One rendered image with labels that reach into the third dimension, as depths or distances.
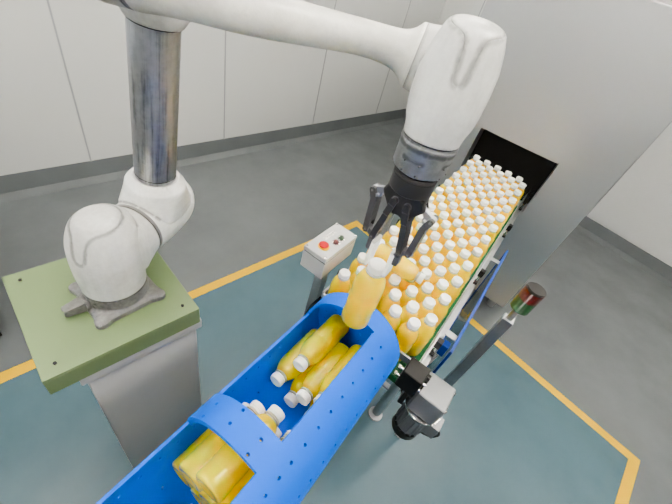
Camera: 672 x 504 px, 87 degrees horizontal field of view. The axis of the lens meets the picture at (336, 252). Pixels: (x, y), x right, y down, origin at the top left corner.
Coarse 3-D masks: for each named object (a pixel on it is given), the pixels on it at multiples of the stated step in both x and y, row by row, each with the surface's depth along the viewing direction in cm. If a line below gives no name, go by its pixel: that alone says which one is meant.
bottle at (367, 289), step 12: (360, 276) 75; (372, 276) 73; (360, 288) 75; (372, 288) 74; (384, 288) 76; (348, 300) 80; (360, 300) 76; (372, 300) 76; (348, 312) 81; (360, 312) 78; (372, 312) 80; (348, 324) 82; (360, 324) 82
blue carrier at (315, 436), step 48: (288, 336) 98; (384, 336) 91; (240, 384) 87; (288, 384) 100; (336, 384) 77; (192, 432) 79; (240, 432) 65; (336, 432) 75; (144, 480) 71; (288, 480) 65
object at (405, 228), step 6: (408, 204) 60; (402, 210) 61; (408, 210) 60; (402, 216) 62; (408, 216) 61; (402, 222) 62; (408, 222) 63; (402, 228) 64; (408, 228) 64; (402, 234) 64; (408, 234) 66; (402, 240) 65; (396, 246) 66; (402, 246) 66; (396, 252) 67
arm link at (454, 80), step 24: (456, 24) 42; (480, 24) 42; (432, 48) 45; (456, 48) 42; (480, 48) 42; (504, 48) 43; (432, 72) 45; (456, 72) 44; (480, 72) 43; (432, 96) 46; (456, 96) 45; (480, 96) 45; (408, 120) 51; (432, 120) 48; (456, 120) 47; (432, 144) 50; (456, 144) 51
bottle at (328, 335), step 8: (328, 320) 101; (336, 320) 100; (320, 328) 98; (328, 328) 98; (336, 328) 99; (344, 328) 100; (312, 336) 96; (320, 336) 96; (328, 336) 96; (336, 336) 98; (304, 344) 94; (312, 344) 93; (320, 344) 94; (328, 344) 95; (336, 344) 99; (304, 352) 92; (312, 352) 92; (320, 352) 93; (328, 352) 96; (312, 360) 92; (320, 360) 94
